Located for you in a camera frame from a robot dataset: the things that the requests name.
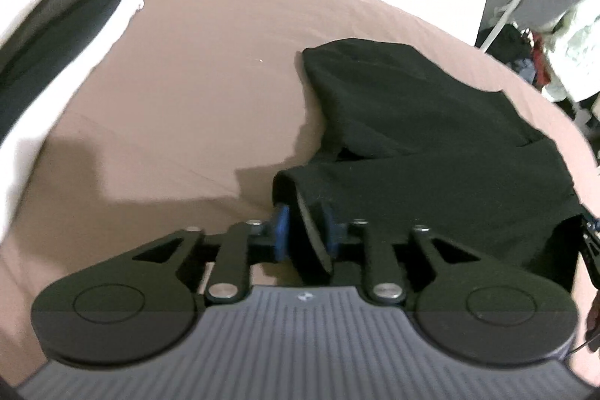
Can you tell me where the black folded garment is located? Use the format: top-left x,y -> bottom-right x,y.
0,0 -> 129,133

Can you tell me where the dark clothes pile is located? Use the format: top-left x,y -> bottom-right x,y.
474,25 -> 537,77

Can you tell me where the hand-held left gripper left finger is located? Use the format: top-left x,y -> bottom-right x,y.
132,203 -> 290,303

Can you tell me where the black garment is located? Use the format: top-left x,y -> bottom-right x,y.
0,0 -> 129,133
272,37 -> 587,288

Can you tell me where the light green garment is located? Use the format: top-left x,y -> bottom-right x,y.
550,9 -> 600,103

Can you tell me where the red garment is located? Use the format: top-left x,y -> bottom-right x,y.
532,32 -> 560,88

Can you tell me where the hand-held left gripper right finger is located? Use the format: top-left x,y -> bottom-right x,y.
321,205 -> 483,306

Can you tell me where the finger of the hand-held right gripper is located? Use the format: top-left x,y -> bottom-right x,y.
577,213 -> 600,293

